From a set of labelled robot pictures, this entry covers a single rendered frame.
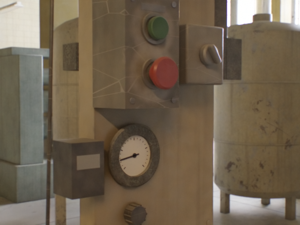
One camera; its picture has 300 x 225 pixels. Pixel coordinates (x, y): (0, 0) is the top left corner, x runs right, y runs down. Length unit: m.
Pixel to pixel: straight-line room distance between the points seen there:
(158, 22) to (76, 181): 0.22
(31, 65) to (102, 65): 6.10
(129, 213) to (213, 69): 0.24
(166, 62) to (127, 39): 0.06
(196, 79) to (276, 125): 4.86
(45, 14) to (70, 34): 4.40
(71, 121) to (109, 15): 3.36
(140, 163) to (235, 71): 0.30
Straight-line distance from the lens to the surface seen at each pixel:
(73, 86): 3.93
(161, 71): 0.59
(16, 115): 6.74
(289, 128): 5.60
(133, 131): 0.67
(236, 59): 0.89
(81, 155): 0.61
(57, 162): 0.64
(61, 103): 4.07
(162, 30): 0.61
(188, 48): 0.67
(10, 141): 6.96
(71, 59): 0.75
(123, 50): 0.59
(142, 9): 0.61
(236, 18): 9.30
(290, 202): 5.87
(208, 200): 0.81
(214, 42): 0.71
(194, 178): 0.78
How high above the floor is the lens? 1.49
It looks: 2 degrees down
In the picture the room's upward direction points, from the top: straight up
